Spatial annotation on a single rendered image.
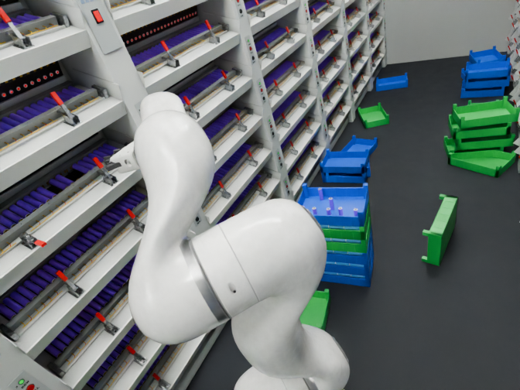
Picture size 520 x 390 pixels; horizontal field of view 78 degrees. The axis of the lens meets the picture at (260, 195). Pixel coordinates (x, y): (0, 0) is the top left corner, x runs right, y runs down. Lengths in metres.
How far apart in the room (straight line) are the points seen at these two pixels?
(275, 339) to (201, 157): 0.25
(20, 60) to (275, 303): 0.80
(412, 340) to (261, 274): 1.28
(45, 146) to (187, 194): 0.67
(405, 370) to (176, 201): 1.30
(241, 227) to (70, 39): 0.81
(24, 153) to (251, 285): 0.74
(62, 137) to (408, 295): 1.48
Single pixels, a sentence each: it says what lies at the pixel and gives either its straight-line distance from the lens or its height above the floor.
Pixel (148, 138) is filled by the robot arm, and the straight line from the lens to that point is 0.38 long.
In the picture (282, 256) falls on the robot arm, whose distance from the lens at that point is 0.34.
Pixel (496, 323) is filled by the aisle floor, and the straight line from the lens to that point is 1.68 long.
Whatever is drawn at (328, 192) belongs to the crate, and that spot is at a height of 0.43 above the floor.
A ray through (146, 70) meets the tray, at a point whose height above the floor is 1.18.
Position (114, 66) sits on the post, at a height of 1.24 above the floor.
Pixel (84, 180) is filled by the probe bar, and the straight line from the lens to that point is 1.09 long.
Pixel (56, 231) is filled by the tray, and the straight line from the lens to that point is 1.01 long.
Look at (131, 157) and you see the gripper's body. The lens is 0.83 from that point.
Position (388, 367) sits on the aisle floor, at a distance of 1.52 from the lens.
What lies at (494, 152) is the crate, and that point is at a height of 0.03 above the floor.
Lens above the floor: 1.37
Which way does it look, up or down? 34 degrees down
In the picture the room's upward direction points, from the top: 18 degrees counter-clockwise
